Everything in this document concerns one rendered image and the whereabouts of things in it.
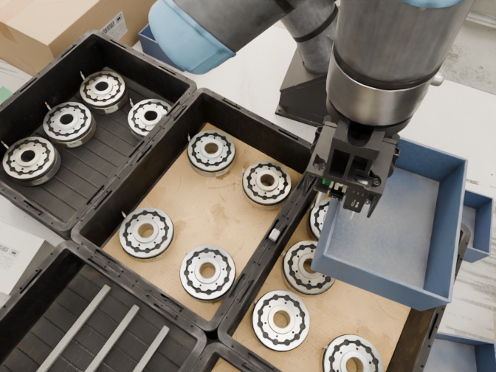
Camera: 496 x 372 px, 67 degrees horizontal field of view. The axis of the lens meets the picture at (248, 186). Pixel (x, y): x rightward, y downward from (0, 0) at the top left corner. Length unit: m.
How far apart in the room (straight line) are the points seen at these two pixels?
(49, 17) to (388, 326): 1.02
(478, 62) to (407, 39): 2.39
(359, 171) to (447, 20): 0.16
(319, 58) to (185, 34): 0.61
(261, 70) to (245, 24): 0.85
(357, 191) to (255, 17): 0.17
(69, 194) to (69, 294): 0.21
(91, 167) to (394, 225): 0.62
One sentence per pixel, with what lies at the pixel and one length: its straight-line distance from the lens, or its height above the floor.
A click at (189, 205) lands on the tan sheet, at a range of 0.79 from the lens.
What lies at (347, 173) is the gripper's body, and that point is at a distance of 0.33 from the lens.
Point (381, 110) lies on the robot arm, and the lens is 0.28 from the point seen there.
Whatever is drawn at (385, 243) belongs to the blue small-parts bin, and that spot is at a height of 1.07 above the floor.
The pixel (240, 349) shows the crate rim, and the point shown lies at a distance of 0.62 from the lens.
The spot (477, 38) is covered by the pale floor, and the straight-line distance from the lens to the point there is 2.78.
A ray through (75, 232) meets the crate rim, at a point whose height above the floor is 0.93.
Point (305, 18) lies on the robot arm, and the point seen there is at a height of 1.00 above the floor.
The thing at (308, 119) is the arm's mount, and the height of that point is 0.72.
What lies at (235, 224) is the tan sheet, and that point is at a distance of 0.77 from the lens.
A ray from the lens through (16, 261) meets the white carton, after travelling 0.89.
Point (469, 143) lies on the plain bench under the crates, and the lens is 1.22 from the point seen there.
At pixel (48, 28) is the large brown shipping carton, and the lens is 1.07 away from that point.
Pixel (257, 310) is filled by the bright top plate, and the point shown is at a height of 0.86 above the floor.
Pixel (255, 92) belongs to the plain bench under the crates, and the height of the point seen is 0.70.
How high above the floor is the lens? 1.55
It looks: 64 degrees down
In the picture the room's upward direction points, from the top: 6 degrees clockwise
